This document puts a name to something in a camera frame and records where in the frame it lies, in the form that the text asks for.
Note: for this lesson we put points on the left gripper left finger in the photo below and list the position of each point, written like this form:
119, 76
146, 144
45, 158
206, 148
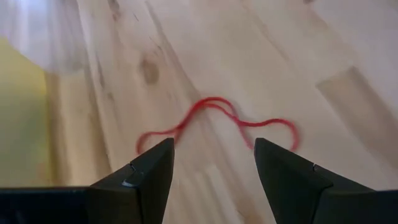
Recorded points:
146, 193

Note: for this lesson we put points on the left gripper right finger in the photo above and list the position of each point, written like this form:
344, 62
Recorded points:
286, 186

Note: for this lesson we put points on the red rubber band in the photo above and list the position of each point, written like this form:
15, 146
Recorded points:
273, 120

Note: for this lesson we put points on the yellow translucent plastic bin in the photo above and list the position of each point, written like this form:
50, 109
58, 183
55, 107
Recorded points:
21, 124

